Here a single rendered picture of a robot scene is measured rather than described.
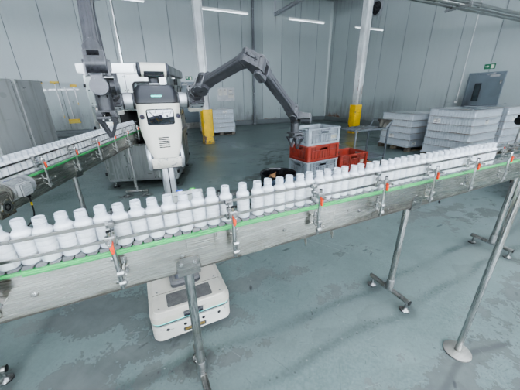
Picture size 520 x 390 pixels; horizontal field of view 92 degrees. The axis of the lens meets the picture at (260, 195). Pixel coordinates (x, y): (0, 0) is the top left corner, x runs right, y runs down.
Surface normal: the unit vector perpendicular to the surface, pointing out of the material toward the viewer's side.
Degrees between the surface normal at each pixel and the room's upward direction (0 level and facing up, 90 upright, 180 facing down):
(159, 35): 90
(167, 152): 90
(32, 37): 90
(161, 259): 90
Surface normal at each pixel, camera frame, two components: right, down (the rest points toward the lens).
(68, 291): 0.43, 0.33
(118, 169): 0.13, 0.36
